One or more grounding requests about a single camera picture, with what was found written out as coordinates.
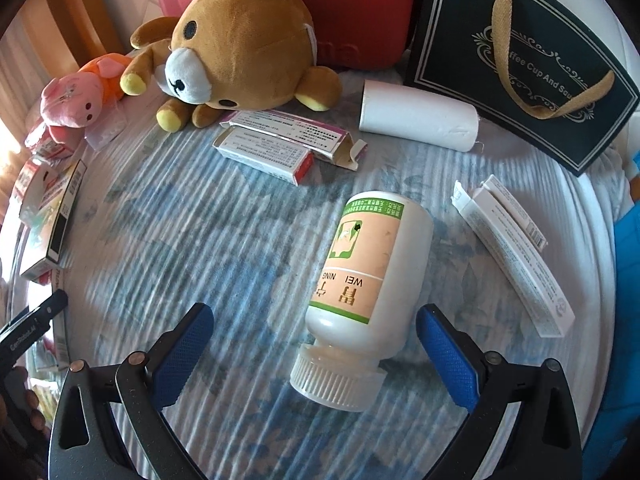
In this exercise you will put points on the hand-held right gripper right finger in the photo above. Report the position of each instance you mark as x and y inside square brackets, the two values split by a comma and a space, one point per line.
[445, 345]

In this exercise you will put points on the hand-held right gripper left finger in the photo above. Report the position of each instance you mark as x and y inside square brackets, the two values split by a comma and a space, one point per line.
[185, 350]

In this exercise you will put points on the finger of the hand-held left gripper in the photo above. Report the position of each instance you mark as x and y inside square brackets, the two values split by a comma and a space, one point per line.
[50, 307]

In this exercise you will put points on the green orange medicine box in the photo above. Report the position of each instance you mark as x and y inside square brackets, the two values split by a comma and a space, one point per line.
[50, 220]

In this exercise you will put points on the white medicine bottle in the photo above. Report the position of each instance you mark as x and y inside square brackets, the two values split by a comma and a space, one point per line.
[360, 270]

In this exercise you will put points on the blue plastic crate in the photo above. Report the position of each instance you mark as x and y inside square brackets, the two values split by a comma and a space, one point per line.
[630, 260]

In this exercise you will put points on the brown teddy bear plush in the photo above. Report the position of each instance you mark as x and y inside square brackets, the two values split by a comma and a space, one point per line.
[240, 35]

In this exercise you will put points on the person's left hand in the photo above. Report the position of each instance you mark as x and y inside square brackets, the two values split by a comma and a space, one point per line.
[25, 395]

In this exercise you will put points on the long white carton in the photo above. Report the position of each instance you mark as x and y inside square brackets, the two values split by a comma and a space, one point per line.
[515, 255]

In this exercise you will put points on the pink tissue pack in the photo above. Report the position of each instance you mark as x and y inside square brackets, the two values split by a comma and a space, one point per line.
[45, 147]

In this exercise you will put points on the pink pig plush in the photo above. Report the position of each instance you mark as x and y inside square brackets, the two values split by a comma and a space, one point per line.
[70, 100]

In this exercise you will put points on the white red-ended medicine box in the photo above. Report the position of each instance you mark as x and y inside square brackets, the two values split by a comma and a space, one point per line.
[260, 152]

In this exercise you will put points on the white paper roll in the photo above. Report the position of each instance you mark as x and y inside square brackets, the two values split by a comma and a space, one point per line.
[415, 115]

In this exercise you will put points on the long white pink-edged medicine box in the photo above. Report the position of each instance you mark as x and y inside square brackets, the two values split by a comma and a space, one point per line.
[300, 132]

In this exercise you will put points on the red bear-face carry case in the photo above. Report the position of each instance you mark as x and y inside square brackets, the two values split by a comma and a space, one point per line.
[360, 10]

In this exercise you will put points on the wooden headboard frame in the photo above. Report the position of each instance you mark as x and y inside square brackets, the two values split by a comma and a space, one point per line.
[75, 5]

